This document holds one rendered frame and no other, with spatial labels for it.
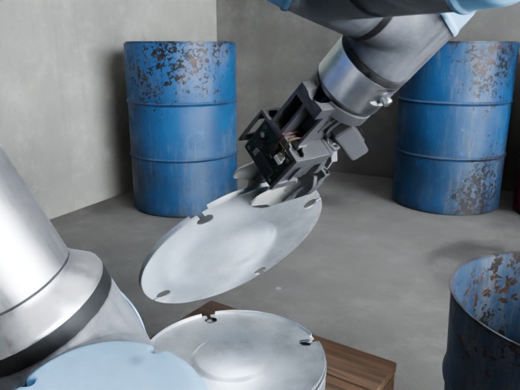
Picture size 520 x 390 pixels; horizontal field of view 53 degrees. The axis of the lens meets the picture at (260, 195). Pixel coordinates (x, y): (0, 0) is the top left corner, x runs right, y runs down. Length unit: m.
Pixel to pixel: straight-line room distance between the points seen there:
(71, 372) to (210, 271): 0.50
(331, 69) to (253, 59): 3.41
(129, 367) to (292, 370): 0.53
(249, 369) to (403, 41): 0.54
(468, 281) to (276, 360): 0.40
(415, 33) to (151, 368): 0.33
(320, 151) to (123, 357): 0.32
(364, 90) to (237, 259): 0.41
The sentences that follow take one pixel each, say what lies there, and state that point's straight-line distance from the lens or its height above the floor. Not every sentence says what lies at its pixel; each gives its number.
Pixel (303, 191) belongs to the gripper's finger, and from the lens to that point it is 0.62.
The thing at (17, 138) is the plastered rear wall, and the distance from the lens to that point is 2.73.
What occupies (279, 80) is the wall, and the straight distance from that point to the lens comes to 3.83.
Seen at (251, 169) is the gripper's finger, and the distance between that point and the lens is 0.64.
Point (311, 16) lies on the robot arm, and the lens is 0.44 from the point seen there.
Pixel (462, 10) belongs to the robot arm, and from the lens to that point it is 0.33.
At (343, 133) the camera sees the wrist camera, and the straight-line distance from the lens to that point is 0.57.
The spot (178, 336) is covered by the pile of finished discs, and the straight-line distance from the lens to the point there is 0.93.
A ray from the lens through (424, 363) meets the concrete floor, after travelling 1.62.
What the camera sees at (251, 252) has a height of 0.55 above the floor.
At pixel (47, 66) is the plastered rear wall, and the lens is 2.84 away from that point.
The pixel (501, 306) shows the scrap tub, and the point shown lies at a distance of 1.15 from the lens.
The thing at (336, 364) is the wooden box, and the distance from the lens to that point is 0.93.
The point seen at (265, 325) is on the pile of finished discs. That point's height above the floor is 0.39.
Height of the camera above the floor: 0.86
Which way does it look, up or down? 16 degrees down
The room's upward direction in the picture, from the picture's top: straight up
